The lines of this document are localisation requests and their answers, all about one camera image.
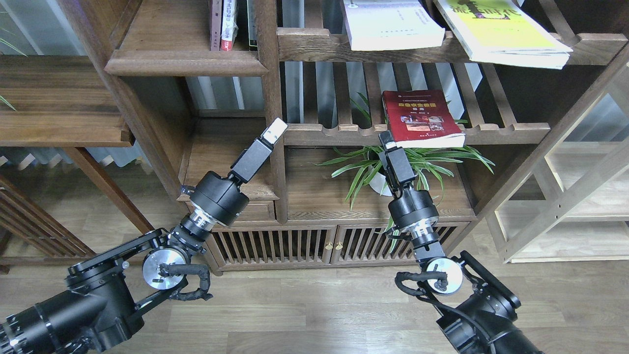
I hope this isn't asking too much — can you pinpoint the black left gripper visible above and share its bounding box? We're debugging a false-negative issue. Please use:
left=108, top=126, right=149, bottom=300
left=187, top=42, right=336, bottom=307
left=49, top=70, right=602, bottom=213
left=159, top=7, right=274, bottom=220
left=229, top=118, right=288, bottom=184

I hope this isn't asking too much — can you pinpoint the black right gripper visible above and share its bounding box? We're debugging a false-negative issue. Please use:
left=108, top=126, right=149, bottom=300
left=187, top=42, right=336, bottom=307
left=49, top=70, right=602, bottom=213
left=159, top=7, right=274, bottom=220
left=379, top=130, right=416, bottom=197

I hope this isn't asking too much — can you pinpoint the yellow green book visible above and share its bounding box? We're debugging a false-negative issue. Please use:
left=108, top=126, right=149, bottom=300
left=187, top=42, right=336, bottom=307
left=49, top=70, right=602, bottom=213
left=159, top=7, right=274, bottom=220
left=435, top=0, right=572, bottom=69

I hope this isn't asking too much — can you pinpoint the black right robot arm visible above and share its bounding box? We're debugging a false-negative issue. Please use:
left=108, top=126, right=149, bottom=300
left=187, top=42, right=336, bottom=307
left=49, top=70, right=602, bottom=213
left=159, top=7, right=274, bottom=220
left=379, top=131, right=539, bottom=354

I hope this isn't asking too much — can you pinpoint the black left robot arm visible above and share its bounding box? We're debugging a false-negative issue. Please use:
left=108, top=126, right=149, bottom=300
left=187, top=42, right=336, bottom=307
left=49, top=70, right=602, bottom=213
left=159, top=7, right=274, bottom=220
left=1, top=118, right=287, bottom=354

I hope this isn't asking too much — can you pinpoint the white book on shelf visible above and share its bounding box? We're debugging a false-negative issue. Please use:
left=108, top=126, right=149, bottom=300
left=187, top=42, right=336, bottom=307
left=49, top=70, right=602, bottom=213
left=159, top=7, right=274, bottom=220
left=342, top=0, right=445, bottom=51

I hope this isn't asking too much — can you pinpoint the light wooden shelf unit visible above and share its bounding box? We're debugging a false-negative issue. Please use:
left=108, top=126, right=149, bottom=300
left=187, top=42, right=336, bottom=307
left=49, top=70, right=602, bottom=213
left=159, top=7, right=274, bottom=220
left=486, top=63, right=629, bottom=263

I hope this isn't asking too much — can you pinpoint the green spider plant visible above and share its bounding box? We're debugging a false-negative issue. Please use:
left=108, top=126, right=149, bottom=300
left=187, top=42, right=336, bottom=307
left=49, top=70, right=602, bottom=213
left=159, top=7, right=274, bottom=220
left=314, top=91, right=496, bottom=251

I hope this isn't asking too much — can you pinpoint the white plant pot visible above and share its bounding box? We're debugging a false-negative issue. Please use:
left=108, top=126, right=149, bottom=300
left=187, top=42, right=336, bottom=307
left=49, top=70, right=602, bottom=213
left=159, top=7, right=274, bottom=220
left=369, top=173, right=393, bottom=197

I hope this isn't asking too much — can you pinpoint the dark wooden bookshelf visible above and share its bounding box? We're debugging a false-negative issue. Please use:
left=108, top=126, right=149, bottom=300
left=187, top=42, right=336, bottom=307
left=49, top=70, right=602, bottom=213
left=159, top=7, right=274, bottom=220
left=58, top=0, right=628, bottom=251

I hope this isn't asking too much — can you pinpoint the right slatted cabinet door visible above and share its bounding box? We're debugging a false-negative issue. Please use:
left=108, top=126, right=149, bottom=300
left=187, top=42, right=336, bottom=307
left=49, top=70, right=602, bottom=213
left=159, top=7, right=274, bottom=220
left=332, top=222, right=470, bottom=266

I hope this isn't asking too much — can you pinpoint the slatted cabinet door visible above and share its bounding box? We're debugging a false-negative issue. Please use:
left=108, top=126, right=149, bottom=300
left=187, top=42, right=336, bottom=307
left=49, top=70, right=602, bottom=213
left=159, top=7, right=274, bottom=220
left=332, top=222, right=470, bottom=266
left=206, top=226, right=337, bottom=271

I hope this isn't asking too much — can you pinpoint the left slatted cabinet door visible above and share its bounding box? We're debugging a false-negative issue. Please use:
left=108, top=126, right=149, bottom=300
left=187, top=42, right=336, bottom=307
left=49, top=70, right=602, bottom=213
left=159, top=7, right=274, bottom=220
left=206, top=226, right=337, bottom=271

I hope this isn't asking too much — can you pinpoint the red white upright book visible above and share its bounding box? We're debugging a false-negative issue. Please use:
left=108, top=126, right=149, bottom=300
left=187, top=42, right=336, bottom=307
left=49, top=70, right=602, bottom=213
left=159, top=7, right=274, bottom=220
left=220, top=0, right=238, bottom=51

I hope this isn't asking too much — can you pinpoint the dark wooden side table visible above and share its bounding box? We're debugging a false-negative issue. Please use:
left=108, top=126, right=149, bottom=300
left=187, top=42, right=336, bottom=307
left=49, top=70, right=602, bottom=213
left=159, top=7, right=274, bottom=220
left=0, top=55, right=157, bottom=233

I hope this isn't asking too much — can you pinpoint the dark slatted wooden rack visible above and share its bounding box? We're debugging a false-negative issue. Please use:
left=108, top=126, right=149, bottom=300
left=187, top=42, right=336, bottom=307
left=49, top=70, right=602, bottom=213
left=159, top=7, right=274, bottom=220
left=0, top=177, right=96, bottom=274

